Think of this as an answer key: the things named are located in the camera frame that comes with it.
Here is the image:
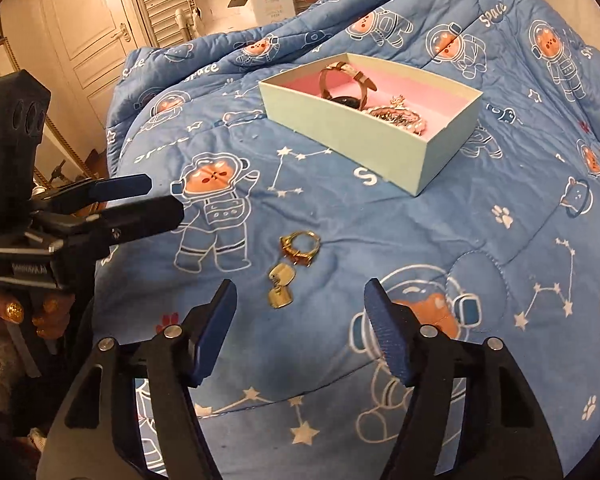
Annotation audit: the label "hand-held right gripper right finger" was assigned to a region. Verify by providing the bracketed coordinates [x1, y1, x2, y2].
[364, 277, 563, 480]

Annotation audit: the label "pearl chain necklace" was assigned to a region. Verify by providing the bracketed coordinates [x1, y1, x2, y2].
[367, 94, 431, 137]

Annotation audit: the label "person's left hand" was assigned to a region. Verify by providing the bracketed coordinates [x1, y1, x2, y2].
[0, 280, 76, 341]

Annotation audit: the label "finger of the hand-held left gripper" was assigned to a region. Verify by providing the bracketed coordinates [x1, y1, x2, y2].
[30, 174, 153, 213]
[30, 195, 185, 251]

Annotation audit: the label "rose gold wristwatch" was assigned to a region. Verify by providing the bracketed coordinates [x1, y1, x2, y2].
[319, 60, 376, 112]

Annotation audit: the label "mint box with pink lining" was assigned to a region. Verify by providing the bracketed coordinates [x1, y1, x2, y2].
[257, 52, 482, 197]

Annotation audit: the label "gold square earring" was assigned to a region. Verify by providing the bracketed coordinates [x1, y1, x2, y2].
[268, 266, 297, 288]
[267, 287, 296, 310]

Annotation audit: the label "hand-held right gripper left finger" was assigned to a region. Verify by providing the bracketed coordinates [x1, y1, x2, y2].
[37, 279, 238, 480]

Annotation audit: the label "gold ring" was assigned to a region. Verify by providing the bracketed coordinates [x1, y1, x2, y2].
[279, 230, 322, 266]

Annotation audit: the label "person's black pants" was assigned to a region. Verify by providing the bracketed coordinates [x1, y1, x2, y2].
[0, 385, 46, 480]

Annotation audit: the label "blue astronaut print blanket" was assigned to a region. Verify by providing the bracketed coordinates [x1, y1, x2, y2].
[97, 0, 600, 480]

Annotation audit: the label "white panelled door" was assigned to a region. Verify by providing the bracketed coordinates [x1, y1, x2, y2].
[0, 0, 151, 111]

